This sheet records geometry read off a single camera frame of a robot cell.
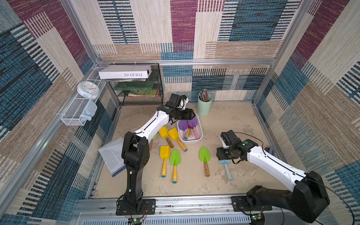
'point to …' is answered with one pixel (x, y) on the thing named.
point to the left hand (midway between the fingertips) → (190, 114)
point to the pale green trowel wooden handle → (150, 143)
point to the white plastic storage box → (199, 131)
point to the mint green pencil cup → (203, 107)
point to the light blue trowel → (225, 162)
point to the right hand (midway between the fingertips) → (220, 152)
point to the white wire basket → (72, 116)
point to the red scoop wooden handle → (191, 128)
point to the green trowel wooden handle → (204, 154)
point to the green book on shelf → (137, 86)
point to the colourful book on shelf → (144, 93)
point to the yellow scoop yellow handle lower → (165, 154)
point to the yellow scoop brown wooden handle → (163, 132)
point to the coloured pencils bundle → (204, 95)
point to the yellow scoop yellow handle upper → (173, 133)
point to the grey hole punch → (272, 150)
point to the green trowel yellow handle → (175, 159)
